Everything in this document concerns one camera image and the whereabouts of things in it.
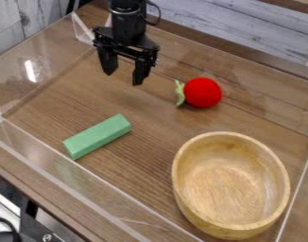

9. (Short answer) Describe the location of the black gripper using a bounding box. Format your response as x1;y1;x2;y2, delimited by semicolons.
92;26;160;86

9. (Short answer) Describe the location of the red toy strawberry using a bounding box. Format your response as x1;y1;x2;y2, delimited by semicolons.
175;78;223;108

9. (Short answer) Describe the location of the green rectangular block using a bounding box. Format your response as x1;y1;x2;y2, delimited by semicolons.
63;113;131;160

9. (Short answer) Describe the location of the wooden bowl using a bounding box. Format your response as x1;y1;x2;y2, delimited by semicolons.
172;131;291;240

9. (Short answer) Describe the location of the clear acrylic corner bracket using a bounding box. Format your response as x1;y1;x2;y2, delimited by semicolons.
71;11;112;45

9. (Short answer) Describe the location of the black cable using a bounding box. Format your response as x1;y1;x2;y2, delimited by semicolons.
143;0;163;26

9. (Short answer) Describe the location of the clear acrylic tray wall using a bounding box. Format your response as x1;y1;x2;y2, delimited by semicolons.
0;108;203;242

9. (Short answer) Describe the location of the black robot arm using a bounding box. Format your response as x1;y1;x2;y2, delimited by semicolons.
92;0;160;86

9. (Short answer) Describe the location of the black metal table frame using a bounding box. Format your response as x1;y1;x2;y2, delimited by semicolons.
16;198;79;242

